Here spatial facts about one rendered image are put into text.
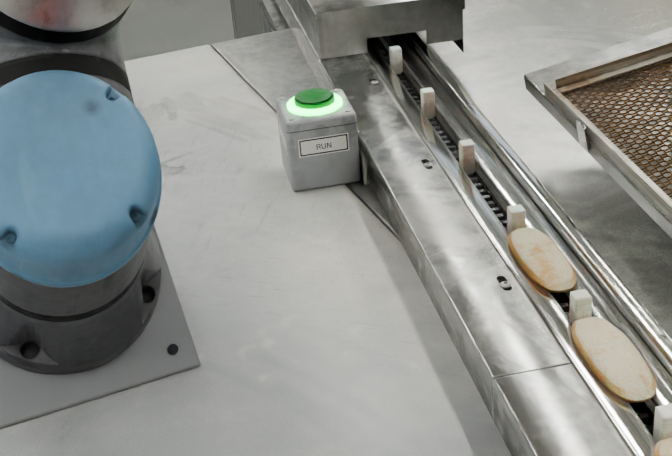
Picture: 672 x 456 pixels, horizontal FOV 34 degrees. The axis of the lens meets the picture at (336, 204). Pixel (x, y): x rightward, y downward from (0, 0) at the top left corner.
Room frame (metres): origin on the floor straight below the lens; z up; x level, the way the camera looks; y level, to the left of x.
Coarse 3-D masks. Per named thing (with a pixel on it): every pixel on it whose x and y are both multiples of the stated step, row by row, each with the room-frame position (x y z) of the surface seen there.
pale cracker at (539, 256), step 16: (512, 240) 0.79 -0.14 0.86; (528, 240) 0.78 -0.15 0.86; (544, 240) 0.78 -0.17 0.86; (528, 256) 0.76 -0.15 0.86; (544, 256) 0.75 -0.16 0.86; (560, 256) 0.75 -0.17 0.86; (528, 272) 0.74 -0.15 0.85; (544, 272) 0.73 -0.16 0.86; (560, 272) 0.73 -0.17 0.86; (544, 288) 0.72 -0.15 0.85; (560, 288) 0.72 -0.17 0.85
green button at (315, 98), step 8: (320, 88) 1.03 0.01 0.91; (296, 96) 1.02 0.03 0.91; (304, 96) 1.02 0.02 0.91; (312, 96) 1.02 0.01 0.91; (320, 96) 1.01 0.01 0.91; (328, 96) 1.01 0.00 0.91; (296, 104) 1.01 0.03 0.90; (304, 104) 1.00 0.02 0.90; (312, 104) 1.00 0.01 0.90; (320, 104) 1.00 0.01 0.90; (328, 104) 1.00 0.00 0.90
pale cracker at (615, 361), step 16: (576, 320) 0.67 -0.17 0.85; (592, 320) 0.66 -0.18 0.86; (576, 336) 0.65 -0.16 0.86; (592, 336) 0.64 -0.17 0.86; (608, 336) 0.64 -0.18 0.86; (624, 336) 0.64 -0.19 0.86; (592, 352) 0.62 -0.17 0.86; (608, 352) 0.62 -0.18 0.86; (624, 352) 0.62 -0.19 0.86; (592, 368) 0.61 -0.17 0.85; (608, 368) 0.60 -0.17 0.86; (624, 368) 0.60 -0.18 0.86; (640, 368) 0.60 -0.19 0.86; (608, 384) 0.59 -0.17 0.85; (624, 384) 0.59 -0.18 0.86; (640, 384) 0.59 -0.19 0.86; (640, 400) 0.58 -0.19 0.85
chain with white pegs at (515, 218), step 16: (384, 48) 1.31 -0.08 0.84; (400, 48) 1.23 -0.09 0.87; (400, 64) 1.23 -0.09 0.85; (400, 80) 1.21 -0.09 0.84; (416, 96) 1.15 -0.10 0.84; (432, 96) 1.09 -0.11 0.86; (432, 112) 1.09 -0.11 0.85; (448, 144) 1.02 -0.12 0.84; (464, 144) 0.95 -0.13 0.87; (464, 160) 0.95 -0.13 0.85; (480, 192) 0.91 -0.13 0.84; (496, 208) 0.88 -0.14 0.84; (512, 208) 0.82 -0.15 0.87; (512, 224) 0.81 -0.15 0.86; (560, 304) 0.71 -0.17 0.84; (576, 304) 0.67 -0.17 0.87; (640, 416) 0.57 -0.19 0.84; (656, 416) 0.54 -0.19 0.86; (656, 432) 0.54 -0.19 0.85
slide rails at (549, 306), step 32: (384, 64) 1.23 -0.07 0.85; (416, 64) 1.22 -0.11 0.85; (448, 96) 1.12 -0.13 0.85; (448, 160) 0.96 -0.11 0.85; (480, 160) 0.96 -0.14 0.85; (512, 192) 0.88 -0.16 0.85; (544, 224) 0.82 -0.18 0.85; (512, 256) 0.77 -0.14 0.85; (576, 288) 0.72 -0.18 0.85; (608, 320) 0.67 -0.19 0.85; (576, 352) 0.64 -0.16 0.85; (640, 352) 0.63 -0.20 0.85; (640, 448) 0.53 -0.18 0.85
